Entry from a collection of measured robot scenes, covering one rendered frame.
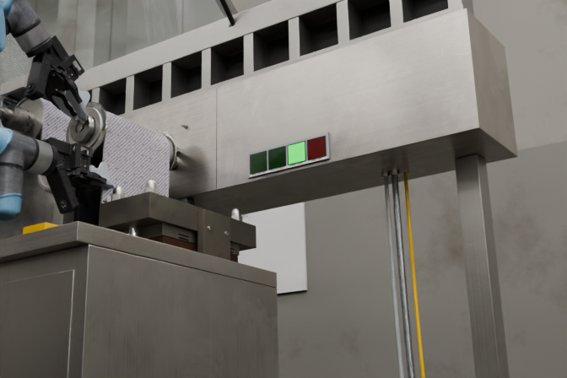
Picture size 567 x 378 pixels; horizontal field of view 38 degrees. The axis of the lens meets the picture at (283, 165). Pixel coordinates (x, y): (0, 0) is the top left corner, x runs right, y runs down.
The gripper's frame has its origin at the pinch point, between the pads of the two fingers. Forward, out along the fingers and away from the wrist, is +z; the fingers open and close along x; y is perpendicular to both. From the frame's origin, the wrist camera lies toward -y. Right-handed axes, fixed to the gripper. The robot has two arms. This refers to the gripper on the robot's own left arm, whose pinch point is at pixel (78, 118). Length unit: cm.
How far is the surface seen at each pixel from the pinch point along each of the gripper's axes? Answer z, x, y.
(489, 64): 33, -88, 37
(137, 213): 18.2, -20.9, -21.0
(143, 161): 18.8, -4.6, 6.2
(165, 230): 25.3, -23.3, -19.2
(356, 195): 123, 25, 139
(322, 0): 7, -49, 50
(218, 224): 34.4, -26.3, -6.5
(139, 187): 22.6, -4.6, -0.2
